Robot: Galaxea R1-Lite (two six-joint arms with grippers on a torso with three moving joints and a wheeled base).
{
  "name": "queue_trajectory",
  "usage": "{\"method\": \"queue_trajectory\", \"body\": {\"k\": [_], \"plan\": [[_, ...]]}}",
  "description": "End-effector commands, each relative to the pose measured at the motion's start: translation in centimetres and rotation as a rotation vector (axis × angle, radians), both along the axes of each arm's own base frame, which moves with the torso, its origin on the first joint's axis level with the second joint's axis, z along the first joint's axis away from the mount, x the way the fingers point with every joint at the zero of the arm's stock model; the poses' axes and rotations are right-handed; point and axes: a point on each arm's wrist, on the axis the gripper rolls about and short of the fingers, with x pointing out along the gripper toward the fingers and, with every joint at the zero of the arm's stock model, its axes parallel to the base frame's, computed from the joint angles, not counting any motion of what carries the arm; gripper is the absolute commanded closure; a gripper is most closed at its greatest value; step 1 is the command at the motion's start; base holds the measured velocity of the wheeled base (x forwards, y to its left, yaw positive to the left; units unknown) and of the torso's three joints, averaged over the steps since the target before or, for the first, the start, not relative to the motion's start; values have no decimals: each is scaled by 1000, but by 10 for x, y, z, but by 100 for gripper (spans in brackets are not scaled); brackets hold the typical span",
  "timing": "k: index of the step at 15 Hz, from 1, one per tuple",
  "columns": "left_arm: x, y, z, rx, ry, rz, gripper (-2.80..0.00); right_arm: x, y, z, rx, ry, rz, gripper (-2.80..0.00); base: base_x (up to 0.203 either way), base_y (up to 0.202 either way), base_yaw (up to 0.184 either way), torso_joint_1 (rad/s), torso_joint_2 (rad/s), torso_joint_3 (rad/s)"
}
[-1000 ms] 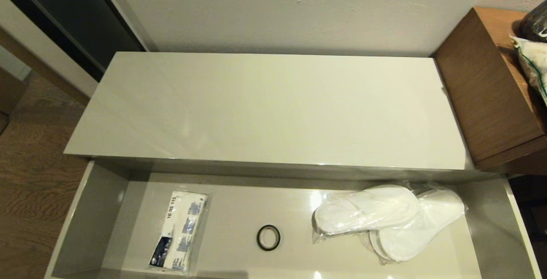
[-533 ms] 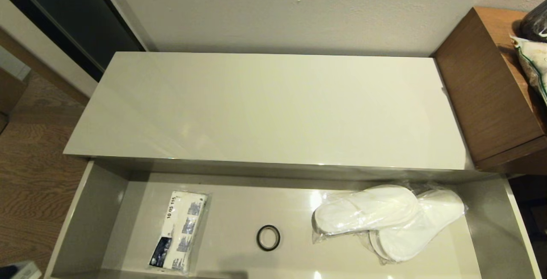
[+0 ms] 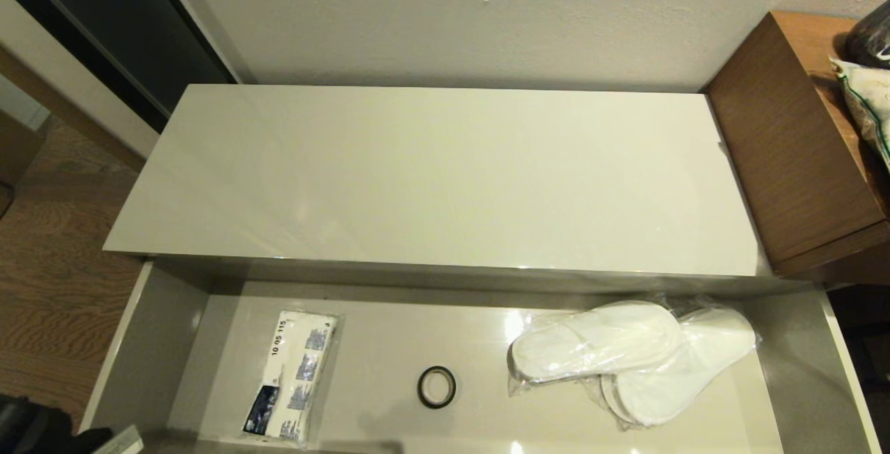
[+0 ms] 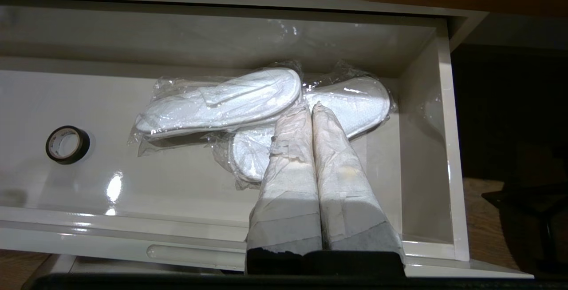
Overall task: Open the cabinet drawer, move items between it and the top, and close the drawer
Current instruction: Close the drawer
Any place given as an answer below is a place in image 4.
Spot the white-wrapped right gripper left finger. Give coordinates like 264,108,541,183
245,103,323,275

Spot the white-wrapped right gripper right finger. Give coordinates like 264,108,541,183
312,103,405,268

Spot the black ring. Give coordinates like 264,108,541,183
45,125,91,165

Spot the white disposable slipper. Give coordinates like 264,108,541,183
231,75,391,182
134,67,302,137
229,137,262,184
142,119,284,142

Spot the black metal stand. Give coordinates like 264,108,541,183
481,183,568,277

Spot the glossy white drawer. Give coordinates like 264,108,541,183
0,0,533,279

